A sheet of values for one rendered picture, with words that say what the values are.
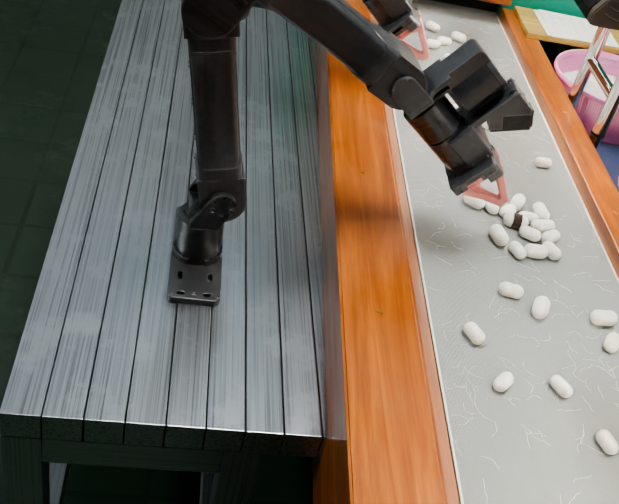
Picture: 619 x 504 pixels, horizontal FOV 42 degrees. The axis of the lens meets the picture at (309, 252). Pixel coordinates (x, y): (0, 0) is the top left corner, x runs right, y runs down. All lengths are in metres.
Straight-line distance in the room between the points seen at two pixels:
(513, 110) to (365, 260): 0.26
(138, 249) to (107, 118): 0.34
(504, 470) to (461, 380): 0.13
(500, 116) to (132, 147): 0.61
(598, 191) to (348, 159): 0.41
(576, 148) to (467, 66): 0.50
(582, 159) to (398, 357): 0.64
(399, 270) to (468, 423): 0.23
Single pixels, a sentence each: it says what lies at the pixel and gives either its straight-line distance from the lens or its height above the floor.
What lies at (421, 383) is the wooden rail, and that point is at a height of 0.77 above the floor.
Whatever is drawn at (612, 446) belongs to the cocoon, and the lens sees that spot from 0.98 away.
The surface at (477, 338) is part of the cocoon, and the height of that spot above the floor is 0.75.
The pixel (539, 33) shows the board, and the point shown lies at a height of 0.78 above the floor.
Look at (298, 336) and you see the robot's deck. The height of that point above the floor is 0.67.
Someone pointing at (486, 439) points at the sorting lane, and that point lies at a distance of 0.94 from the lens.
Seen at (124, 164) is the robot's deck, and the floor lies 0.67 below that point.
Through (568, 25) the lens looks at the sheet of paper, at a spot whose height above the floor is 0.78.
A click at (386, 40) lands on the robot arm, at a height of 1.03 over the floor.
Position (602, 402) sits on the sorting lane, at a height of 0.74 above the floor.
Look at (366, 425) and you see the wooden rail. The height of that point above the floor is 0.76.
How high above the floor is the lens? 1.41
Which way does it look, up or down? 38 degrees down
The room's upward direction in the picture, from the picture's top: 14 degrees clockwise
